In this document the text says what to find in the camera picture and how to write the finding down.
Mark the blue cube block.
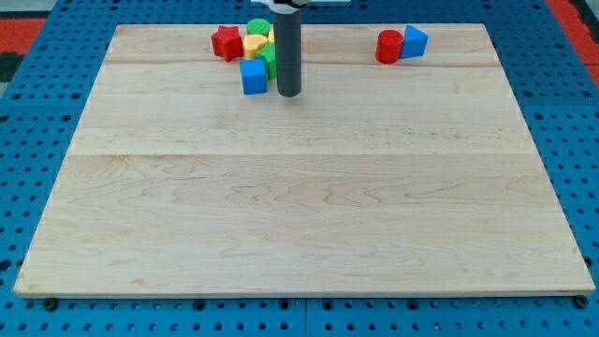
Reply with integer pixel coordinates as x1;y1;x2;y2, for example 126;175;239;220
240;59;268;95

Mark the light wooden board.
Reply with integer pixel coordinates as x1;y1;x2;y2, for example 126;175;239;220
14;23;595;299

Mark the green star block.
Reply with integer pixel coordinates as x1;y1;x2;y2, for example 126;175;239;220
256;42;277;81

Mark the yellow heart block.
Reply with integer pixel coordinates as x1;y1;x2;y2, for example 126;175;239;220
242;34;269;60

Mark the red star block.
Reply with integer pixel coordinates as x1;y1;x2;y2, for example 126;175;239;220
211;25;244;62

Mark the green cylinder block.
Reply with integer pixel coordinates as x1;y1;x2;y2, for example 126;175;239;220
246;18;270;37

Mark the red cylinder block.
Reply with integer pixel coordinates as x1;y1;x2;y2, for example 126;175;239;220
375;30;403;64

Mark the blue triangle block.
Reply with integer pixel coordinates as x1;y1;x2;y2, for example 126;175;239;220
400;25;429;59

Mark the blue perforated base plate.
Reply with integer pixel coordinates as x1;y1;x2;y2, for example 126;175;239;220
1;1;598;336

